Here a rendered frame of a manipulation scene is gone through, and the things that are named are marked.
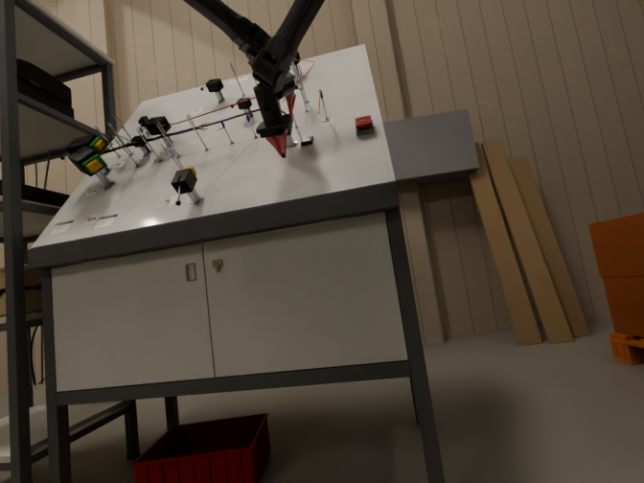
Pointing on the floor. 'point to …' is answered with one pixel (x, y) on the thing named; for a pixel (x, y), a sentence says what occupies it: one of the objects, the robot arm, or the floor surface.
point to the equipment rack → (40, 216)
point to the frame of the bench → (58, 439)
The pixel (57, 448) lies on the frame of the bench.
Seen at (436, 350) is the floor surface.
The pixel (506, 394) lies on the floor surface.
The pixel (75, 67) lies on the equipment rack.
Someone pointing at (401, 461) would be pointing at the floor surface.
